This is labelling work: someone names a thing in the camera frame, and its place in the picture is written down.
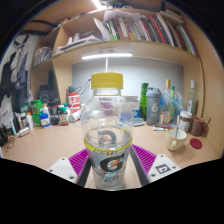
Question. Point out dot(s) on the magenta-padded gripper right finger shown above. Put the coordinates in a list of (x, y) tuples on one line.
[(160, 166)]

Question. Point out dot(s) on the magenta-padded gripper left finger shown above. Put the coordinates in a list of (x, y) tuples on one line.
[(63, 168)]

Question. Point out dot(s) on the clear drink bottle yellow cap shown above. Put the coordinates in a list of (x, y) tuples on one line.
[(107, 133)]

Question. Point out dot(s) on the cream ceramic mug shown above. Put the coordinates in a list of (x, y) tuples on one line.
[(175, 140)]

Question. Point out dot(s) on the flat round red coaster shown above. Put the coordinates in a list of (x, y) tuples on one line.
[(196, 143)]

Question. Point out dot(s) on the light stirring spoon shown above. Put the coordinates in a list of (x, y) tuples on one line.
[(178, 125)]

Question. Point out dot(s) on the dark jar red label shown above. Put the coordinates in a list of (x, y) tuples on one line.
[(64, 117)]

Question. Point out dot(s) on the small blue white bottle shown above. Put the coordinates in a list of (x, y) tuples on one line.
[(45, 120)]

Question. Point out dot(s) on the brown jar white lid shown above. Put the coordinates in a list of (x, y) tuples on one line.
[(185, 121)]

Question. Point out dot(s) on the white tube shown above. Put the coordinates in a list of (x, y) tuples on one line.
[(23, 131)]

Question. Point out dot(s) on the brown cup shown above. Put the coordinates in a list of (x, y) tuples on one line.
[(197, 126)]

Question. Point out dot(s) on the green jar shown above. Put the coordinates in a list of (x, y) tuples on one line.
[(36, 113)]

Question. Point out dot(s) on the blue and white box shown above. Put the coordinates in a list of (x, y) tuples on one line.
[(136, 106)]

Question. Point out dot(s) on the red and white canister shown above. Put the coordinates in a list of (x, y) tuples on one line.
[(74, 101)]

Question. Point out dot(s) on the green glass bottle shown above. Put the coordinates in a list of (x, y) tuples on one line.
[(143, 100)]

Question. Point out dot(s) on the clear bottle green cap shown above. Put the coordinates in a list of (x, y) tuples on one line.
[(173, 96)]

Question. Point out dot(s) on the tall clear glass bottle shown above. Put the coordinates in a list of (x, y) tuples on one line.
[(192, 101)]

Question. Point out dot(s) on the white desk lamp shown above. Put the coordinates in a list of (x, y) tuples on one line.
[(106, 56)]

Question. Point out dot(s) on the wooden shelf unit with books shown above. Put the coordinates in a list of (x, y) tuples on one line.
[(133, 46)]

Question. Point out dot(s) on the ceiling light strip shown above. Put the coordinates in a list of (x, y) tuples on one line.
[(97, 4)]

